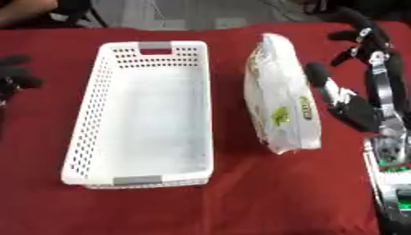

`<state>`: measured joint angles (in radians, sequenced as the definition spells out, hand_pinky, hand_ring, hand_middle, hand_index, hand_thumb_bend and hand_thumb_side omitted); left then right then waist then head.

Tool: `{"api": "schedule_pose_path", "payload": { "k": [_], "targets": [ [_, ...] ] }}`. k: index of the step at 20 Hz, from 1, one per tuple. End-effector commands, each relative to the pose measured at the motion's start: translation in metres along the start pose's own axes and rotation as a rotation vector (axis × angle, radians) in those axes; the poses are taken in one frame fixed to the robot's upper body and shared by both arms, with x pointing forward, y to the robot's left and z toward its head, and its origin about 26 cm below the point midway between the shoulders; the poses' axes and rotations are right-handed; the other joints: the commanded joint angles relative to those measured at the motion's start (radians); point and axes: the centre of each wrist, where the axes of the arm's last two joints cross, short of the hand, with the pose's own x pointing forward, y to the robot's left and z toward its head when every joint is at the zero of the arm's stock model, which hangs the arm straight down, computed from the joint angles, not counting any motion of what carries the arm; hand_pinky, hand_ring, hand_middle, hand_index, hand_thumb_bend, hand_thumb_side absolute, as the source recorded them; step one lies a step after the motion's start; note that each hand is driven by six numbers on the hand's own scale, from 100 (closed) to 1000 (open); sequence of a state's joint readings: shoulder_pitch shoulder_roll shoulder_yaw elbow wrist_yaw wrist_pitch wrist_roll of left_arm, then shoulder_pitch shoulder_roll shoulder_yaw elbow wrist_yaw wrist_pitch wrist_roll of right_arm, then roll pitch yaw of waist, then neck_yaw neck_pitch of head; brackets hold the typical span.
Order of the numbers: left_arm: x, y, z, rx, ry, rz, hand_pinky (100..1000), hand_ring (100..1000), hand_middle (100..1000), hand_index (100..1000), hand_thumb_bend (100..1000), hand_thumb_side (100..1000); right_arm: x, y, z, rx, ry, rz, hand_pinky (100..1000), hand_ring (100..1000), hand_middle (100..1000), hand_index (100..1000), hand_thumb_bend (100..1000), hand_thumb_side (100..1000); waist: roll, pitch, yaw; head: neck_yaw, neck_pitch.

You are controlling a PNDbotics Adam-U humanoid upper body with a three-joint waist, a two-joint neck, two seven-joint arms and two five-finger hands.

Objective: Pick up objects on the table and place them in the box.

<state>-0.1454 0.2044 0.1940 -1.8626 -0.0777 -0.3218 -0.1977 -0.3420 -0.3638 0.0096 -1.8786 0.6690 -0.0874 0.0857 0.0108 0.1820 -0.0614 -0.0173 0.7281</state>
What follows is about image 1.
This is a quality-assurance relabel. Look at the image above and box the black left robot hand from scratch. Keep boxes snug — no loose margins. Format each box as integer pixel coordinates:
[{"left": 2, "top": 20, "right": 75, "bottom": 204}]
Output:
[{"left": 0, "top": 54, "right": 47, "bottom": 106}]

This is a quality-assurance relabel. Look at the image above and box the person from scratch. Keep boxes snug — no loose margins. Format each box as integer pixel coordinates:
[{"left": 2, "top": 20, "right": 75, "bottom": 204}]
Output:
[{"left": 0, "top": 0, "right": 60, "bottom": 28}]

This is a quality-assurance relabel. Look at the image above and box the black chair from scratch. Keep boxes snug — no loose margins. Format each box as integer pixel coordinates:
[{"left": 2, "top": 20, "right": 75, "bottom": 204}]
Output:
[{"left": 48, "top": 0, "right": 109, "bottom": 29}]

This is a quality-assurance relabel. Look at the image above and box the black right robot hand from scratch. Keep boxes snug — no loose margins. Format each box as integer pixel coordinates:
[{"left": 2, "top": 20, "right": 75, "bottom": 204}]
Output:
[{"left": 302, "top": 7, "right": 411, "bottom": 134}]

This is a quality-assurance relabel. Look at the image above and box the white perforated plastic basket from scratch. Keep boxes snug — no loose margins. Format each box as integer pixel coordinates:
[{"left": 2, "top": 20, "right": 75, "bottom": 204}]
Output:
[{"left": 59, "top": 39, "right": 216, "bottom": 189}]

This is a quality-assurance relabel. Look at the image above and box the white plastic snack bag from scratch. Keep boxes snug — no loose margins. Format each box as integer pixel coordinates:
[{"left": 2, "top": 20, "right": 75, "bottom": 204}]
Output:
[{"left": 242, "top": 32, "right": 325, "bottom": 155}]

